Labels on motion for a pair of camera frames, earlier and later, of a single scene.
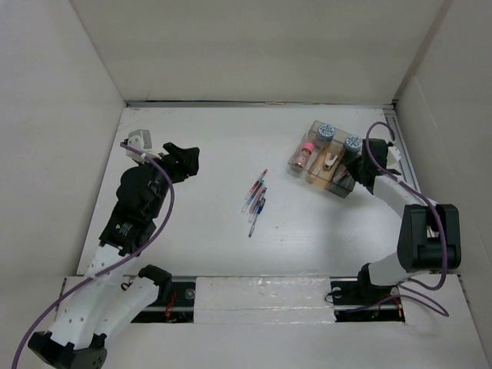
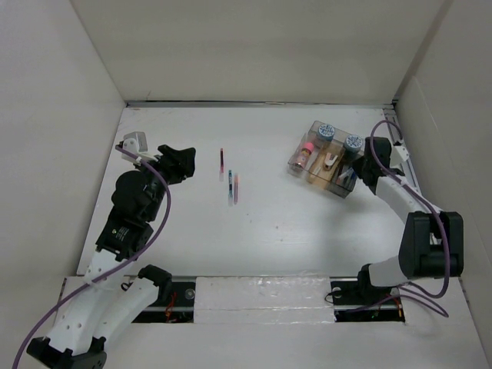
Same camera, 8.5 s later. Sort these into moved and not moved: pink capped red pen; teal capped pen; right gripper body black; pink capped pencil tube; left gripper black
Moved: pink capped red pen; teal capped pen
Not moved: left gripper black; pink capped pencil tube; right gripper body black
